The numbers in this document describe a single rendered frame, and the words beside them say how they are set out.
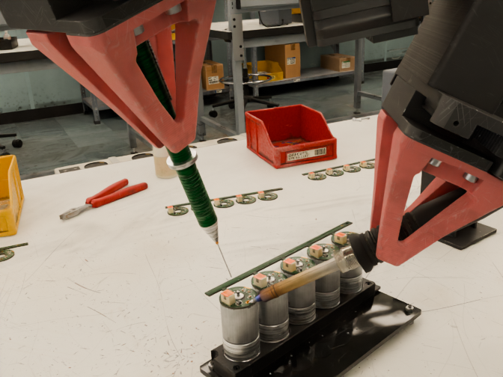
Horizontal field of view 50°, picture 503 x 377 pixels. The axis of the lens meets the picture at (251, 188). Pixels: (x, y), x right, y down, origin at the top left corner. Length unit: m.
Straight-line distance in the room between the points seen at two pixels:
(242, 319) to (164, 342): 0.10
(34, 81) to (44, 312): 4.35
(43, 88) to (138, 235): 4.26
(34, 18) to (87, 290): 0.32
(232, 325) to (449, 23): 0.21
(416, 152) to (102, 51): 0.15
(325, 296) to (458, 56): 0.21
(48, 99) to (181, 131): 4.58
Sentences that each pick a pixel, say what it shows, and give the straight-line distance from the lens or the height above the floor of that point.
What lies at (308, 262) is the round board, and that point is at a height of 0.81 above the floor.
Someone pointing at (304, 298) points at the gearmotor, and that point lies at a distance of 0.39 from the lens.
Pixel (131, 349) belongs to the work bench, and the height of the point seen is 0.75.
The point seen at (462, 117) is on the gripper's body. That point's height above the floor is 0.94.
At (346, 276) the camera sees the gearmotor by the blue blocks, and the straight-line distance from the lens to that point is 0.43.
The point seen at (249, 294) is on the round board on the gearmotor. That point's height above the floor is 0.81.
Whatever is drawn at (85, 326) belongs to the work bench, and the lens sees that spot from 0.47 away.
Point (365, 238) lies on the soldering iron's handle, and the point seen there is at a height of 0.86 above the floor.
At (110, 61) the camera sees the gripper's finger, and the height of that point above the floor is 0.98.
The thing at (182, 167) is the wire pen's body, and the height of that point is 0.92.
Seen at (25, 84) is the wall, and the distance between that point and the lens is 4.80.
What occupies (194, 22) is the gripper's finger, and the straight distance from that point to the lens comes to 0.25.
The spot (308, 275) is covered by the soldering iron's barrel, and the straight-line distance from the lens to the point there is 0.33.
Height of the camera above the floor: 1.00
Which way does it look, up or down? 21 degrees down
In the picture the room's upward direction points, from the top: 3 degrees counter-clockwise
